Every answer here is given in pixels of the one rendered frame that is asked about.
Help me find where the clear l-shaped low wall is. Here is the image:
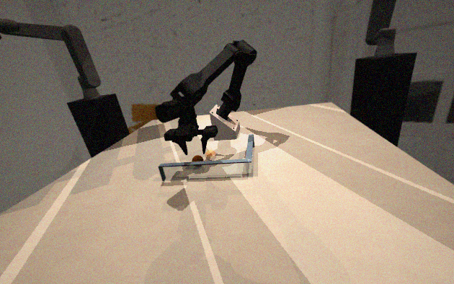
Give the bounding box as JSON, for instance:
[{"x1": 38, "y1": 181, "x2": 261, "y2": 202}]
[{"x1": 160, "y1": 139, "x2": 254, "y2": 181}]

